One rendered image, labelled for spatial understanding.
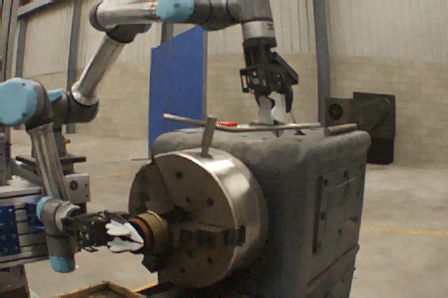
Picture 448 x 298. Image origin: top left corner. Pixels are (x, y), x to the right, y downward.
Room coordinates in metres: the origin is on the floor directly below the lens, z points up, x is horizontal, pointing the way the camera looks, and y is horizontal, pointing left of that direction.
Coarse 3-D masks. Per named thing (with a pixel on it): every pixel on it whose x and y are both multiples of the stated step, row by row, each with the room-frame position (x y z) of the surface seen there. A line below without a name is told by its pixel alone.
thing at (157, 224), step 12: (132, 216) 0.93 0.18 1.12; (144, 216) 0.92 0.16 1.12; (156, 216) 0.93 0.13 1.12; (144, 228) 0.89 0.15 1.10; (156, 228) 0.91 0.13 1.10; (144, 240) 0.88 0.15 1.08; (156, 240) 0.90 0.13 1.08; (132, 252) 0.89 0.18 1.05; (144, 252) 0.89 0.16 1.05; (156, 252) 0.93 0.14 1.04
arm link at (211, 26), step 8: (216, 0) 1.08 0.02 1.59; (224, 0) 1.08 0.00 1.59; (216, 8) 1.06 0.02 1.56; (224, 8) 1.07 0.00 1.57; (216, 16) 1.06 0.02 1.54; (224, 16) 1.08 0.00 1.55; (232, 16) 1.07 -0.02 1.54; (208, 24) 1.07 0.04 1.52; (216, 24) 1.09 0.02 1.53; (224, 24) 1.10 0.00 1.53; (232, 24) 1.10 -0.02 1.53
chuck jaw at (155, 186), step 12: (144, 168) 1.01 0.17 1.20; (156, 168) 1.03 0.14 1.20; (144, 180) 1.01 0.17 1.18; (156, 180) 1.01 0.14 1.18; (144, 192) 0.98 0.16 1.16; (156, 192) 1.00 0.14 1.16; (168, 192) 1.03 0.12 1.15; (144, 204) 0.96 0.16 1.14; (156, 204) 0.98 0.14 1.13; (168, 204) 1.00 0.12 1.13
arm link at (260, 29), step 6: (246, 24) 1.03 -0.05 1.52; (252, 24) 1.02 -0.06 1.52; (258, 24) 1.02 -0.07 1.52; (264, 24) 1.02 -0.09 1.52; (270, 24) 1.03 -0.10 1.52; (246, 30) 1.03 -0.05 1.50; (252, 30) 1.02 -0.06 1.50; (258, 30) 1.02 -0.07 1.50; (264, 30) 1.02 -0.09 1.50; (270, 30) 1.03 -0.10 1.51; (246, 36) 1.03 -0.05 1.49; (252, 36) 1.02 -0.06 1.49; (258, 36) 1.02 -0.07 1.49; (264, 36) 1.02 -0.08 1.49; (270, 36) 1.02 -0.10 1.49; (276, 36) 1.04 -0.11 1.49
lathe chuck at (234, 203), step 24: (168, 168) 1.02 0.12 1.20; (192, 168) 0.98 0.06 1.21; (216, 168) 0.98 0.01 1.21; (192, 192) 0.99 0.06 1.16; (216, 192) 0.95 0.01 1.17; (240, 192) 0.97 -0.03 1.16; (168, 216) 1.06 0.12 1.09; (192, 216) 0.99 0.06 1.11; (216, 216) 0.95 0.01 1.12; (240, 216) 0.94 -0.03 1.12; (168, 264) 1.03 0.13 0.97; (192, 264) 0.99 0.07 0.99; (216, 264) 0.95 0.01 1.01; (240, 264) 0.97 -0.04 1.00
